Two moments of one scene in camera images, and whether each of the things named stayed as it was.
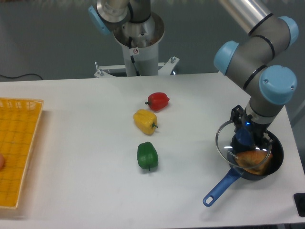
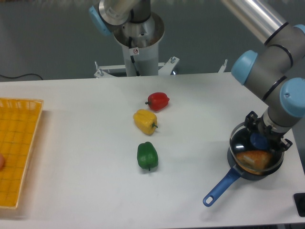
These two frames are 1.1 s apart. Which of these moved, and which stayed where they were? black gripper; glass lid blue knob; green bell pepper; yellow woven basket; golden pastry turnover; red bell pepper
Moved: glass lid blue knob; black gripper
Stayed: green bell pepper; golden pastry turnover; yellow woven basket; red bell pepper
